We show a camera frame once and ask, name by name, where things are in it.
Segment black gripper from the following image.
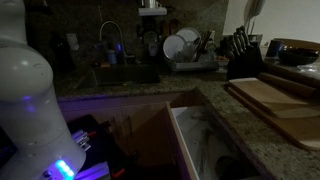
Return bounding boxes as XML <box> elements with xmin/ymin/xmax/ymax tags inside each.
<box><xmin>139</xmin><ymin>15</ymin><xmax>164</xmax><ymax>62</ymax></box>

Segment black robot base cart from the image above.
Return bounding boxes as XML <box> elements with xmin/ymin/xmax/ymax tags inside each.
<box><xmin>65</xmin><ymin>114</ymin><xmax>138</xmax><ymax>180</ymax></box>

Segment dark steel kitchen sink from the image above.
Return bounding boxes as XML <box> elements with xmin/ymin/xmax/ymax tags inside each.
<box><xmin>78</xmin><ymin>64</ymin><xmax>162</xmax><ymax>89</ymax></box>

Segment small pale bottle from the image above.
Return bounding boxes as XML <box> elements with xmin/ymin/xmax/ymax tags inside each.
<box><xmin>149</xmin><ymin>40</ymin><xmax>158</xmax><ymax>58</ymax></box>

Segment white round plate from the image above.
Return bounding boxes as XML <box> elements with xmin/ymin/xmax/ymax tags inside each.
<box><xmin>162</xmin><ymin>34</ymin><xmax>188</xmax><ymax>62</ymax></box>
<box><xmin>175</xmin><ymin>27</ymin><xmax>202</xmax><ymax>45</ymax></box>

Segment brown wooden utensils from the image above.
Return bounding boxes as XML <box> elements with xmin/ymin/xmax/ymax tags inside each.
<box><xmin>163</xmin><ymin>18</ymin><xmax>180</xmax><ymax>38</ymax></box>

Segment blue white soap bottle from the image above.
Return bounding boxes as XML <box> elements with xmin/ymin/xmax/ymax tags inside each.
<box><xmin>106</xmin><ymin>49</ymin><xmax>118</xmax><ymax>66</ymax></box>

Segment curved chrome faucet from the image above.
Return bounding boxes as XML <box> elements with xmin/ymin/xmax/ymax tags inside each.
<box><xmin>99</xmin><ymin>20</ymin><xmax>129</xmax><ymax>66</ymax></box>

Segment grey dish rack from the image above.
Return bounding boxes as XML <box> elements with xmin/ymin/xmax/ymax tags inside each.
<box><xmin>164</xmin><ymin>39</ymin><xmax>222</xmax><ymax>73</ymax></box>

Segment utensils bundle in rack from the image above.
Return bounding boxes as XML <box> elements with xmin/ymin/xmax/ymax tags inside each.
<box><xmin>190</xmin><ymin>30</ymin><xmax>213</xmax><ymax>62</ymax></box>

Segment wooden cabinet front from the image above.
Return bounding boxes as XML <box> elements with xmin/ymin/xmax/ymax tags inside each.
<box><xmin>57</xmin><ymin>92</ymin><xmax>183</xmax><ymax>168</ymax></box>

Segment dark tall bottle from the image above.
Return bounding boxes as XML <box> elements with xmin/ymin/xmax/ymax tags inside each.
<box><xmin>49</xmin><ymin>31</ymin><xmax>77</xmax><ymax>73</ymax></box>

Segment black knife block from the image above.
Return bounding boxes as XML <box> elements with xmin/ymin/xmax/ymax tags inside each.
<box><xmin>226</xmin><ymin>25</ymin><xmax>265</xmax><ymax>81</ymax></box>

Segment open white drawer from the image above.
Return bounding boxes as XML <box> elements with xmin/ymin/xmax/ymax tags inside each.
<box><xmin>165</xmin><ymin>100</ymin><xmax>265</xmax><ymax>180</ymax></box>

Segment blue mug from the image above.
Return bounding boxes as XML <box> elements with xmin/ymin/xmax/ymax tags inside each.
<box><xmin>266</xmin><ymin>39</ymin><xmax>285</xmax><ymax>59</ymax></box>

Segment light wooden cutting board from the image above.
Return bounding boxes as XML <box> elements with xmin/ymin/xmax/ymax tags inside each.
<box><xmin>228</xmin><ymin>77</ymin><xmax>320</xmax><ymax>120</ymax></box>

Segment wooden rolling pin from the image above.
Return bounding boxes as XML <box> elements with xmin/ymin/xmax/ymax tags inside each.
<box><xmin>258</xmin><ymin>72</ymin><xmax>318</xmax><ymax>100</ymax></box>

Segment dark round cup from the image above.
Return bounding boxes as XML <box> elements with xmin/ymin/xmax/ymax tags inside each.
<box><xmin>214</xmin><ymin>155</ymin><xmax>248</xmax><ymax>180</ymax></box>

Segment black bowl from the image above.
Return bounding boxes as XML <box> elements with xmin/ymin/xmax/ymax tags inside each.
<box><xmin>277</xmin><ymin>47</ymin><xmax>320</xmax><ymax>67</ymax></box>

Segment large wooden cutting board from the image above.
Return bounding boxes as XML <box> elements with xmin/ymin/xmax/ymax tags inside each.
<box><xmin>227</xmin><ymin>86</ymin><xmax>320</xmax><ymax>152</ymax></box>

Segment white wall outlet plate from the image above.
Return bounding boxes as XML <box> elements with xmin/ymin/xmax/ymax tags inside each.
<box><xmin>65</xmin><ymin>33</ymin><xmax>81</xmax><ymax>52</ymax></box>

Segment white wall-mounted fixture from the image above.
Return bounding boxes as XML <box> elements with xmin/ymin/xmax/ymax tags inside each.
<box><xmin>242</xmin><ymin>0</ymin><xmax>267</xmax><ymax>26</ymax></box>

